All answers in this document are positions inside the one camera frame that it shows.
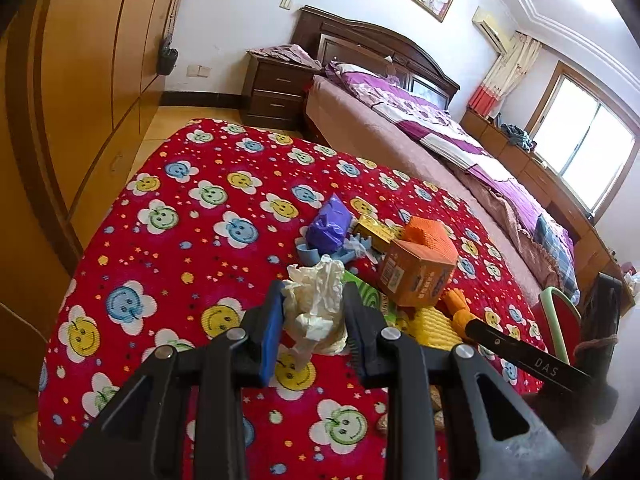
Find yellow snack box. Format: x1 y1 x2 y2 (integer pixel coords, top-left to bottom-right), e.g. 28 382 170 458
354 214 397 254

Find red bin with green rim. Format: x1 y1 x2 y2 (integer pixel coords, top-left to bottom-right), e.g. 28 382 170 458
532 286 582 365

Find white red curtain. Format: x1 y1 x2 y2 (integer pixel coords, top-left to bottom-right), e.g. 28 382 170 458
468 32 542 118

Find wall air conditioner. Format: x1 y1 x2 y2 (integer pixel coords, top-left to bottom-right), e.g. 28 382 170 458
472 6 515 55

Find wooden wardrobe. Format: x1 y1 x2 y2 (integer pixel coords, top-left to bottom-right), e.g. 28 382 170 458
1 0 180 391

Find long wooden side cabinet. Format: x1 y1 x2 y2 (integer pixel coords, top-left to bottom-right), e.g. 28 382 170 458
460 108 634 314

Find pink bed cover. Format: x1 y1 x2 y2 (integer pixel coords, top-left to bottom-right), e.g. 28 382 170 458
306 75 542 306

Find blue plaid cloth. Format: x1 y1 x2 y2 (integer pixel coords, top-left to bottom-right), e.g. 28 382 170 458
534 214 580 307

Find window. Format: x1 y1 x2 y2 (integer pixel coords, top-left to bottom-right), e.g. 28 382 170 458
526 61 639 223

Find red smiley flower blanket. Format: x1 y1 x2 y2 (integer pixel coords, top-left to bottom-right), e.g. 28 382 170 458
38 119 546 479

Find white tissue paper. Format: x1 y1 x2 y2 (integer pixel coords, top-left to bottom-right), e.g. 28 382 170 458
282 255 347 372

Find yellow corrugated wrapper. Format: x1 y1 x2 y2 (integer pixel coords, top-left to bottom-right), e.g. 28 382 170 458
395 307 463 351

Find orange plastic bag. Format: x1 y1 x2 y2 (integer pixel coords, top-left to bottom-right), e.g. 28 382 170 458
442 288 478 338

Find blue clothes on cabinet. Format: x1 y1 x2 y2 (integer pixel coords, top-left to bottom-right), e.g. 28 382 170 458
500 124 535 153

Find green patterned wrapper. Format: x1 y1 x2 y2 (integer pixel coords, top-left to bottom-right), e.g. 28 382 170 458
343 271 396 326

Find peanut shell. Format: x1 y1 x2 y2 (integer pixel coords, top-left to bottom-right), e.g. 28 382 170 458
376 414 388 434
434 410 445 431
430 386 442 411

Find black bag on wardrobe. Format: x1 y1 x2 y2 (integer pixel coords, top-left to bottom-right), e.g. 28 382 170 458
156 35 179 76

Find clothes on nightstand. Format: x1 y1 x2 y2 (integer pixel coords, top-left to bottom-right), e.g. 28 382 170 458
248 44 322 72

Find blue plastic toy piece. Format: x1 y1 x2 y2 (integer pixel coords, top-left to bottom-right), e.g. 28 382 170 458
295 234 373 268

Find purple white quilt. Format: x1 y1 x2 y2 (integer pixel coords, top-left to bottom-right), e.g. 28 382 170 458
342 74 573 246

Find orange cardboard box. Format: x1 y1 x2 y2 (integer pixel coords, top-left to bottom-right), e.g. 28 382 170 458
378 240 459 309

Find dark wooden bed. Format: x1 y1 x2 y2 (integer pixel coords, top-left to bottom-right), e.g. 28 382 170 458
292 6 559 289

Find purple pillow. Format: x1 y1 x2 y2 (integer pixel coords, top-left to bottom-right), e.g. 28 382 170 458
324 60 376 84

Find dark wooden nightstand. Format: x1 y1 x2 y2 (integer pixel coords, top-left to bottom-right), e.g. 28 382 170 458
240 53 318 130

